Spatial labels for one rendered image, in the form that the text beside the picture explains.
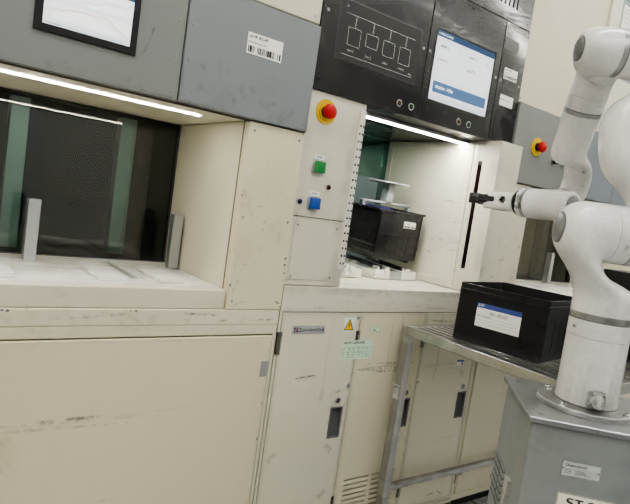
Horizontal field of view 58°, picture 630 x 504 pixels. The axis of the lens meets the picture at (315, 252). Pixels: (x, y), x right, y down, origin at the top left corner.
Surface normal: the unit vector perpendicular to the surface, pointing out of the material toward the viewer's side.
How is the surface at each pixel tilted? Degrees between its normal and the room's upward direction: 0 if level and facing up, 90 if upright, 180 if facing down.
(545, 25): 90
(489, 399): 90
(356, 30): 90
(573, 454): 90
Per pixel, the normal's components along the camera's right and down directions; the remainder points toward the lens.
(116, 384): 0.58, 0.15
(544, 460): -0.15, 0.06
